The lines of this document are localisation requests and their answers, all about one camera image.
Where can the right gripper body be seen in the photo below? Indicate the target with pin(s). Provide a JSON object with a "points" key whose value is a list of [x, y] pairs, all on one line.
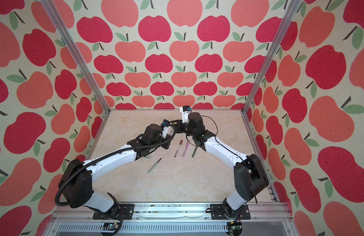
{"points": [[180, 128]]}

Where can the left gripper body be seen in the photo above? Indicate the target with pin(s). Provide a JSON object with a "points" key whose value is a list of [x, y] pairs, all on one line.
{"points": [[167, 137]]}

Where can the white pen brown end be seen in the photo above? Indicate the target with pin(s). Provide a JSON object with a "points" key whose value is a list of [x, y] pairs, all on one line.
{"points": [[178, 148]]}

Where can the pink pen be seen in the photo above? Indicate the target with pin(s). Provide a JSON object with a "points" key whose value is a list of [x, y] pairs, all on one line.
{"points": [[185, 149]]}

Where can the light green pen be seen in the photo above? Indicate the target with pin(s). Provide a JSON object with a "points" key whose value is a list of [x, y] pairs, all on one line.
{"points": [[154, 165]]}

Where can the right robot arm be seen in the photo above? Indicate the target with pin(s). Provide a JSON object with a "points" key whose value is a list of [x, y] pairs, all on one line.
{"points": [[249, 174]]}

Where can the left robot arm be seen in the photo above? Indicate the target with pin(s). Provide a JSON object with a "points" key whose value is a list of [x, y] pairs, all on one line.
{"points": [[75, 187]]}

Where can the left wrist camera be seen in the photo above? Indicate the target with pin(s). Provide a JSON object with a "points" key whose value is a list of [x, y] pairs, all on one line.
{"points": [[165, 128]]}

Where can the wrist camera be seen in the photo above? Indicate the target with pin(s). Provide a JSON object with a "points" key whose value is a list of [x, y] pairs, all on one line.
{"points": [[185, 111], [165, 128]]}

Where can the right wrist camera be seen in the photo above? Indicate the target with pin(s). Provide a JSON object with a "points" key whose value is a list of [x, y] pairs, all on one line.
{"points": [[185, 111]]}

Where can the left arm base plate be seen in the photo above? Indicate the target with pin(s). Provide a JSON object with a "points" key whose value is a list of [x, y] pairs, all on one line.
{"points": [[116, 212]]}

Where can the aluminium front rail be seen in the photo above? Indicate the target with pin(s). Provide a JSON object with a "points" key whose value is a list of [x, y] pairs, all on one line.
{"points": [[175, 219]]}

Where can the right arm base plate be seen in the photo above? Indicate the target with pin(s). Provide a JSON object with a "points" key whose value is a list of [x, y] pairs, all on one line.
{"points": [[225, 212]]}

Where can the left aluminium corner post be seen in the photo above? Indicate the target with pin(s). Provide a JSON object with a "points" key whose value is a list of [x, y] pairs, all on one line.
{"points": [[58, 22]]}

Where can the aluminium corner post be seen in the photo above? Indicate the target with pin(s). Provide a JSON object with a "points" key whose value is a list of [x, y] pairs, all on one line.
{"points": [[58, 22], [275, 45]]}

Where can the right aluminium corner post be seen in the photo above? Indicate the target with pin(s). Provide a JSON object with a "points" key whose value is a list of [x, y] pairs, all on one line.
{"points": [[275, 45]]}

